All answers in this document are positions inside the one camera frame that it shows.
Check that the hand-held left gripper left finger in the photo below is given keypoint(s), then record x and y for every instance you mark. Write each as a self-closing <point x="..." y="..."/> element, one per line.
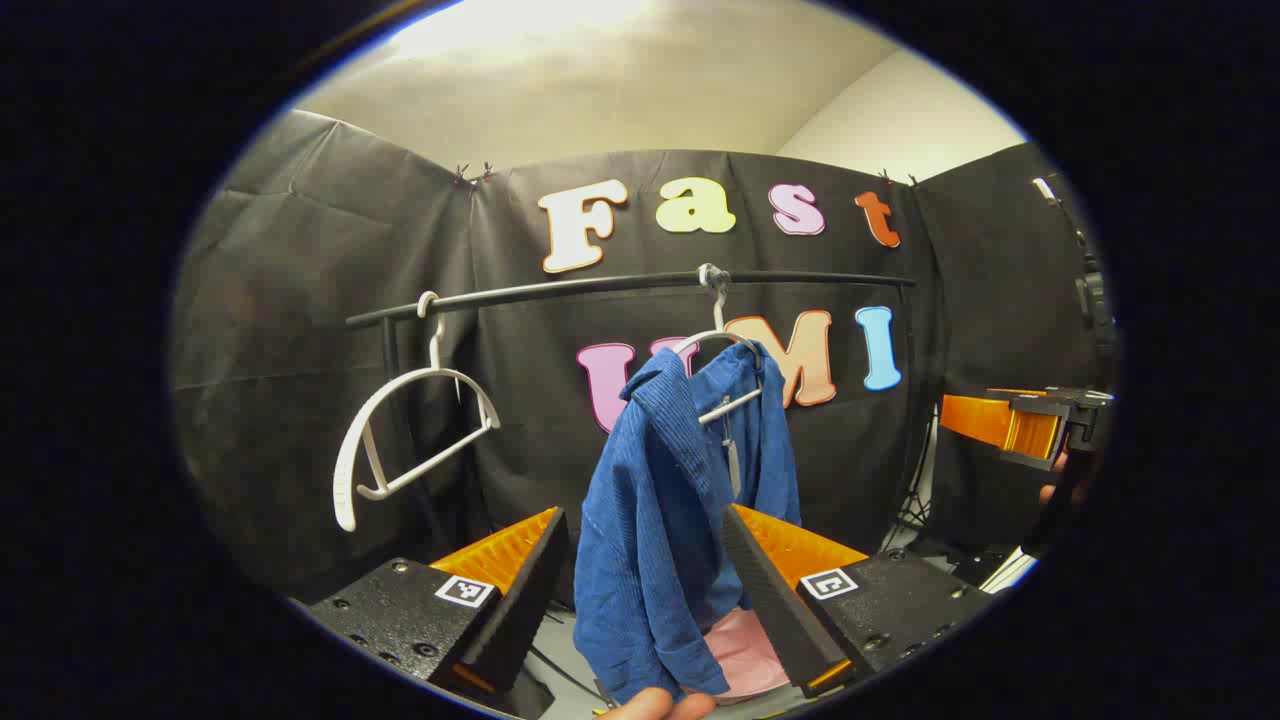
<point x="525" y="590"/>

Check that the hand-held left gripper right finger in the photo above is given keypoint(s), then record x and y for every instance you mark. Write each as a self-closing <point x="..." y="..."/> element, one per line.
<point x="765" y="590"/>

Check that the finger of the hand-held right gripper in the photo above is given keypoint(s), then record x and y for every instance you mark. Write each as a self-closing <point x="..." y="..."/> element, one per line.
<point x="1000" y="425"/>

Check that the pink laundry hamper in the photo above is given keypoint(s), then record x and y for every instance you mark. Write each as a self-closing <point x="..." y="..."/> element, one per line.
<point x="740" y="650"/>

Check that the white plastic clothes hanger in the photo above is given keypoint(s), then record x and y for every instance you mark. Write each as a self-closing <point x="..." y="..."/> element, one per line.
<point x="437" y="340"/>
<point x="717" y="310"/>

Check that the black tripod stand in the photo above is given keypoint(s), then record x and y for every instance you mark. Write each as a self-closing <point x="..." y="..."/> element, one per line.
<point x="915" y="490"/>

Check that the black equipment stand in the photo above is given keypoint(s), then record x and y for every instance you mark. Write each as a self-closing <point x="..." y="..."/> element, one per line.
<point x="1095" y="300"/>

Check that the black backdrop cloth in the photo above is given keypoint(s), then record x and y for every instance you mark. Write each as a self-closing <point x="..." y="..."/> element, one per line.
<point x="300" y="300"/>

